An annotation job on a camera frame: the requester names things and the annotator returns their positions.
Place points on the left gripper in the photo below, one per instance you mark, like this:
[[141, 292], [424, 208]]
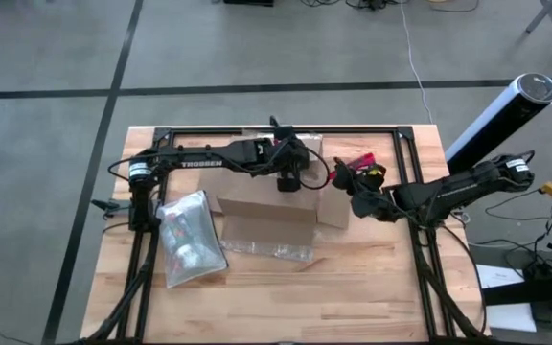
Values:
[[288, 184]]

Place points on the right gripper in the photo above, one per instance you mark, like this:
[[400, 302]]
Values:
[[362, 196]]

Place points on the brown cardboard shipping box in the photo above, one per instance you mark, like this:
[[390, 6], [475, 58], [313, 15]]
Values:
[[266, 206]]

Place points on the red box cutter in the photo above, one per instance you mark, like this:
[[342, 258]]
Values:
[[360, 160]]

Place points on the clear zip pouch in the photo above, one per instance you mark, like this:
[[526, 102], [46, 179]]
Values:
[[190, 230]]

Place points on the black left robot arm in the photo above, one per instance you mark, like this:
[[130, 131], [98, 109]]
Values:
[[185, 160]]

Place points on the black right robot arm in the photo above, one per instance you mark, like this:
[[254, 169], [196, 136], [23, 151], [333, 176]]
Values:
[[458, 189]]

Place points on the small black edge device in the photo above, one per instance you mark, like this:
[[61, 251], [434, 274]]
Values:
[[275, 121]]

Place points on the white black cylinder tower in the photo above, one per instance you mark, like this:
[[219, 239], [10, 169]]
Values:
[[506, 115]]

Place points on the white paper sheet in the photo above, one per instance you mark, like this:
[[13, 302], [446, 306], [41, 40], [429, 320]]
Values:
[[506, 297]]

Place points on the black floor device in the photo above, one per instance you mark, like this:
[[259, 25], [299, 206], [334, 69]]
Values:
[[249, 2]]

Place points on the black metal bar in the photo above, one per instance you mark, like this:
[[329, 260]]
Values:
[[535, 290]]

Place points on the grey metal table leg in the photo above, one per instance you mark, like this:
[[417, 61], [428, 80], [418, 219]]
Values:
[[542, 16]]

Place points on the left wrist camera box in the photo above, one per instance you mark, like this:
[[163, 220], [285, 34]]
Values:
[[290, 153]]

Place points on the black aluminium table frame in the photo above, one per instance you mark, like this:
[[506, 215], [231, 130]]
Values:
[[199, 130]]

